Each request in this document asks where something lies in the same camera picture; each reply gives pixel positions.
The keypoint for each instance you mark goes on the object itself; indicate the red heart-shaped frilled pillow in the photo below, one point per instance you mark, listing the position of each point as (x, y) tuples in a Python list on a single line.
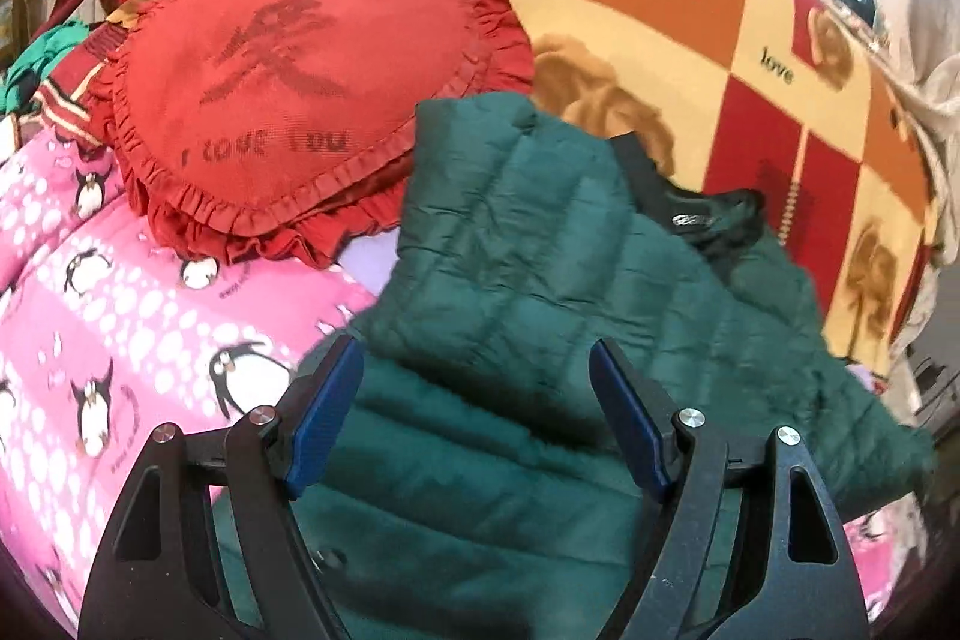
[(300, 85)]

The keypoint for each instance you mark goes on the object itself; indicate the orange checkered rose blanket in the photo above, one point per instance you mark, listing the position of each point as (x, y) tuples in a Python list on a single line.
[(675, 10)]

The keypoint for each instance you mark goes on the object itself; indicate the green quilted jacket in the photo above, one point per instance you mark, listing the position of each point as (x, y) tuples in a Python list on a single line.
[(525, 235)]

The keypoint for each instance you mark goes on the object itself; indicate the lilac jacket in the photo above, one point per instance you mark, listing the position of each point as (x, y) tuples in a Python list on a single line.
[(367, 261)]

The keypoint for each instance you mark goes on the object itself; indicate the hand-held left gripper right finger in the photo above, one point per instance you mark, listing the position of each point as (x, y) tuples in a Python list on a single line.
[(626, 415)]

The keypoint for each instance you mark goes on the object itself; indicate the pink penguin print blanket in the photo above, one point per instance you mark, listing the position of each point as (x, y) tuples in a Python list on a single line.
[(112, 325)]

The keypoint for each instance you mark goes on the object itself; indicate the maroon striped cloth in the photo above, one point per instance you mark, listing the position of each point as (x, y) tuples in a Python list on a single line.
[(64, 100)]

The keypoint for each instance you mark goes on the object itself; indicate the green cloth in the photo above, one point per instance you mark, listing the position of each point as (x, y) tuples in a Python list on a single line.
[(45, 55)]

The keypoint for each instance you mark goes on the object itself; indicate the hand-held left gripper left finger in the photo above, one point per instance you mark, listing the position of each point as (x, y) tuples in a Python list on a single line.
[(330, 407)]

